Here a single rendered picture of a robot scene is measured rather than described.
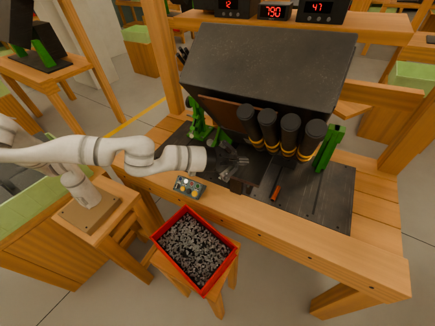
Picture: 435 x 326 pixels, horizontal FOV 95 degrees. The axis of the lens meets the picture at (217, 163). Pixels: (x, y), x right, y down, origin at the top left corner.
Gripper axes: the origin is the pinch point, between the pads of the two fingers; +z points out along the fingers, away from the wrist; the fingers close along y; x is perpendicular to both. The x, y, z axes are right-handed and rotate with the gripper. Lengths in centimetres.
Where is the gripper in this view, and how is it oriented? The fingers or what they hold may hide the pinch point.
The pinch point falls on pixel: (242, 160)
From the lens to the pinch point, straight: 64.9
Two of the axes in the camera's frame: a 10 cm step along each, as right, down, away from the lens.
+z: 9.0, 0.3, 4.4
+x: -4.4, 1.4, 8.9
